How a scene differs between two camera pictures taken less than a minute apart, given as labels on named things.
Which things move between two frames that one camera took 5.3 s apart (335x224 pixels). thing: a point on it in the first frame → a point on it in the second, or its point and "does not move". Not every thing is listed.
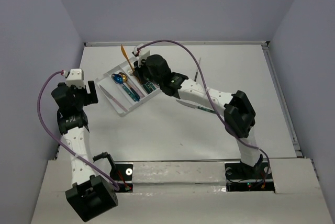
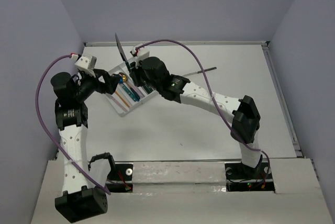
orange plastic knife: [124, 52] → [122, 99]
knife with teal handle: [194, 106] → [122, 53]
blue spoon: [118, 78] does not move
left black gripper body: [82, 98] → [88, 84]
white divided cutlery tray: [121, 90] does not move
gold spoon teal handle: [124, 80] does not move
